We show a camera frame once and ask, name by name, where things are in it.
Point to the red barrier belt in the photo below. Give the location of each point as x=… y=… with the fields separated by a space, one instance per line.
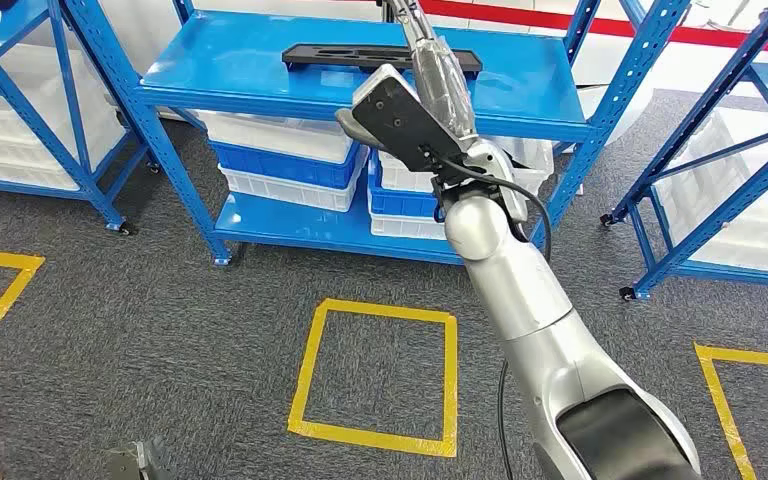
x=622 y=28

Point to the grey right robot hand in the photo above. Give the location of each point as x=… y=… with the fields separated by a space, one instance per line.
x=444 y=86

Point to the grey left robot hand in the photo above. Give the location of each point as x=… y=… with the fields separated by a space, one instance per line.
x=152 y=464

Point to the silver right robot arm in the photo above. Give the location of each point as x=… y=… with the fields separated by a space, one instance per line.
x=523 y=285

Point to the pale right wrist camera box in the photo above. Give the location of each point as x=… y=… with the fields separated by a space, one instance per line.
x=384 y=74

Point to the black right wrist camera bracket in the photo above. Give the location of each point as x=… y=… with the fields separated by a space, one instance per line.
x=404 y=126

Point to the black plastic panel part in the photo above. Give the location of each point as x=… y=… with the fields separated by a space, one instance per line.
x=331 y=54

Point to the yellow floor tape square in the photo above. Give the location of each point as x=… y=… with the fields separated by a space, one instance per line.
x=0 y=311
x=301 y=397
x=722 y=411

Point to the white car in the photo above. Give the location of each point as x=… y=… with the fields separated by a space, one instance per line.
x=689 y=63

